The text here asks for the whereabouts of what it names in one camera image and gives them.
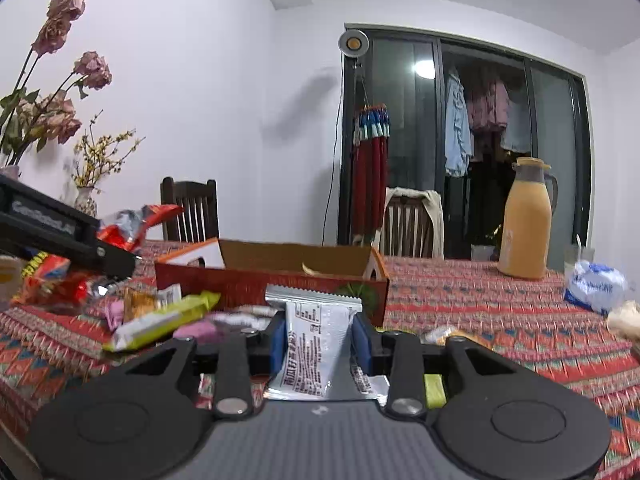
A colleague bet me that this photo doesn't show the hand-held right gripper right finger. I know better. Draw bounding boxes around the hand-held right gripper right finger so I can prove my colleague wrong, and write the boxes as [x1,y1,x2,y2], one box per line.
[351,311,533,420]

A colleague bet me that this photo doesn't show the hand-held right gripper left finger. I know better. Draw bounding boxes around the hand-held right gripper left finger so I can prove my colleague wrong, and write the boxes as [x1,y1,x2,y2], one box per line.
[107,311,288,420]

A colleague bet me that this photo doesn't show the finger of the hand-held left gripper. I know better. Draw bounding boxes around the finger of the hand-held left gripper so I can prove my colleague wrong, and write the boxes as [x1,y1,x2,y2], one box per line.
[0,234,137,279]

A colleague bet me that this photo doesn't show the silver white snack packet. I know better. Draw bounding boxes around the silver white snack packet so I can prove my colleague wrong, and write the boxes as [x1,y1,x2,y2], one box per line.
[264,284,363,401]

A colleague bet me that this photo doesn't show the red yellow snack bag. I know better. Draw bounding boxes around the red yellow snack bag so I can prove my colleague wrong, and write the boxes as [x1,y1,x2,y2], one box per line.
[12,252,108,311]

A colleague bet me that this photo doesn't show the orange cardboard box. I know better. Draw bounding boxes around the orange cardboard box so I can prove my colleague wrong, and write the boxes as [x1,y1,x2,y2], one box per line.
[154,239,391,328]

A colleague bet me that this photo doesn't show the pink snack packet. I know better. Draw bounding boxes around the pink snack packet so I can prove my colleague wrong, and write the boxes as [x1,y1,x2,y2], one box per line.
[172,320,231,343]

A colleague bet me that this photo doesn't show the white printed snack packet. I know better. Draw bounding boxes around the white printed snack packet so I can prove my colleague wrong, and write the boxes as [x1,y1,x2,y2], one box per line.
[350,362,391,406]

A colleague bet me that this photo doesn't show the patterned ceramic vase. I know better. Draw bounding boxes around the patterned ceramic vase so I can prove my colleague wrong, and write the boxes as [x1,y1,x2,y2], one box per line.
[74,186,98,218]

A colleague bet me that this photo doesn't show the small pink candy packet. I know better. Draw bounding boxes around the small pink candy packet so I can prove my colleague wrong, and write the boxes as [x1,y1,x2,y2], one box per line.
[103,297,126,331]

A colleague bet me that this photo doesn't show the brown snack packet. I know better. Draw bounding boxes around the brown snack packet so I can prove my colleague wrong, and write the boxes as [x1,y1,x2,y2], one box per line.
[122,287,161,323]

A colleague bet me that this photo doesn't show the yellow flower branches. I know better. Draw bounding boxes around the yellow flower branches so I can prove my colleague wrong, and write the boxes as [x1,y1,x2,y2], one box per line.
[70,110,146,191]

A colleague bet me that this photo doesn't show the orange wrapped snack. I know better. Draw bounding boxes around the orange wrapped snack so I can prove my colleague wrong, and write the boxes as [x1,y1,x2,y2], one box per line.
[420,325,493,348]

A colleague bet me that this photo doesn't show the small yellow-green packet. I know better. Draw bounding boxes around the small yellow-green packet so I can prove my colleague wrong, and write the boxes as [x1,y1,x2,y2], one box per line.
[424,374,446,409]

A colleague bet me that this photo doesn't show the dark wooden chair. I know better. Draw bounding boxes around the dark wooden chair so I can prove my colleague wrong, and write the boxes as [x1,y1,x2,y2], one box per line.
[160,176,221,243]

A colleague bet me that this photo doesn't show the brown slatted wooden chair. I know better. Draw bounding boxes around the brown slatted wooden chair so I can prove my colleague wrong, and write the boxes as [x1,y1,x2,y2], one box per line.
[380,189,436,259]

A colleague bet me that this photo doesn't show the chair with draped cloth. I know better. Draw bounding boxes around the chair with draped cloth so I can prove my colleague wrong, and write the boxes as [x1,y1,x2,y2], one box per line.
[385,187,445,259]

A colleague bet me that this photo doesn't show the orange thermos jug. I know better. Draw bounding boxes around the orange thermos jug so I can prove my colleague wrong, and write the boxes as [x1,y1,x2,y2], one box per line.
[497,157,558,280]

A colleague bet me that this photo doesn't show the dried pink roses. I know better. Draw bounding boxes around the dried pink roses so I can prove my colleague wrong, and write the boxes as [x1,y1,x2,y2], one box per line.
[0,0,113,171]

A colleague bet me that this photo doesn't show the black framed sliding glass door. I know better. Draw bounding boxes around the black framed sliding glass door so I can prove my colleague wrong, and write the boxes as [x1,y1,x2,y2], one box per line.
[337,22,593,271]

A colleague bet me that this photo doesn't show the clear drinking glass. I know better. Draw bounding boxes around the clear drinking glass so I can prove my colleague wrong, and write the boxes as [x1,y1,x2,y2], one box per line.
[564,234,596,281]

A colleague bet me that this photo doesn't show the light blue hanging shirt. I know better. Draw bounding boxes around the light blue hanging shirt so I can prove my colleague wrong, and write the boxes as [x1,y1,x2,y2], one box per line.
[444,72,473,178]

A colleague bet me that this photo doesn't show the white blue tissue pack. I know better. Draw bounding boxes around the white blue tissue pack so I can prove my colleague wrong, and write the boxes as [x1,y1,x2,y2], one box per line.
[564,260,628,318]

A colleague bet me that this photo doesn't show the pale bread bag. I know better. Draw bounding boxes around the pale bread bag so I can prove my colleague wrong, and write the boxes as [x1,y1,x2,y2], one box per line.
[606,300,640,341]

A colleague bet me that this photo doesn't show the white hanging garment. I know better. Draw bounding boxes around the white hanging garment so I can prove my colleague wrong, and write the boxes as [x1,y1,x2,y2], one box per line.
[500,95,533,156]

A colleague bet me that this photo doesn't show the pink hanging garment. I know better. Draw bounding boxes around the pink hanging garment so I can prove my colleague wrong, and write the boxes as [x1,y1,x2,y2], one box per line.
[465,77,511,133]

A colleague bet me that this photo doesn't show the floor lamp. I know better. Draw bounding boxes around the floor lamp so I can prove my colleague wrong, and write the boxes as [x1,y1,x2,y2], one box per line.
[337,30,369,111]

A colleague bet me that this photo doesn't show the black lamp cable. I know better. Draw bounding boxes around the black lamp cable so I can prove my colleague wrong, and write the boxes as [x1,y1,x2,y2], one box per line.
[322,95,346,246]

